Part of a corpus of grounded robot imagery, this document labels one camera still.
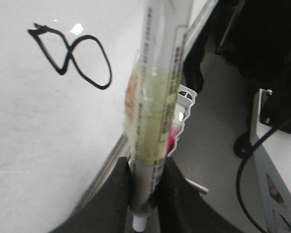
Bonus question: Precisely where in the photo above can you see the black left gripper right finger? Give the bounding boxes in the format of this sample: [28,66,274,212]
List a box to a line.
[157,157,265,233]

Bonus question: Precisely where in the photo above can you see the white whiteboard marker pen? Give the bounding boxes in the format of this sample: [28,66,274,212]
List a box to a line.
[126,0,193,233]

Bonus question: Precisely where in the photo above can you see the black caster wheel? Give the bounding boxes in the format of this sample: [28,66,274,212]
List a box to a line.
[233,131,252,159]

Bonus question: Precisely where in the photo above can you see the black corrugated cable conduit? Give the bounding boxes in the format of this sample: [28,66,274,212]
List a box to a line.
[183,24,205,93]

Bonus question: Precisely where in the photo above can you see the white whiteboard surface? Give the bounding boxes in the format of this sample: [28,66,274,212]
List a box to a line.
[0,0,192,233]

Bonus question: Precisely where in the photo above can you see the pink object in tray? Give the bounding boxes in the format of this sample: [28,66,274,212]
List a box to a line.
[166,123,182,155]

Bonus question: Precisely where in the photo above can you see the white robot stand frame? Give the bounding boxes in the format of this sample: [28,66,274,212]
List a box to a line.
[247,88,291,233]

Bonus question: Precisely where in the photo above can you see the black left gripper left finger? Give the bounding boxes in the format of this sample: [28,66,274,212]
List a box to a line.
[52,157,130,233]

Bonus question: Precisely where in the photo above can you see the white marker tray below board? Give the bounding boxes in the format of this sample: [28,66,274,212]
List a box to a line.
[167,84,197,157]

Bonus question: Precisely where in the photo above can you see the orange round magnet taped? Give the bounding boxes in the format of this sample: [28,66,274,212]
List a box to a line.
[125,70,138,119]

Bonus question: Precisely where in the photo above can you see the black cable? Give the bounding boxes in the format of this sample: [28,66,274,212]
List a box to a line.
[235,114,291,233]

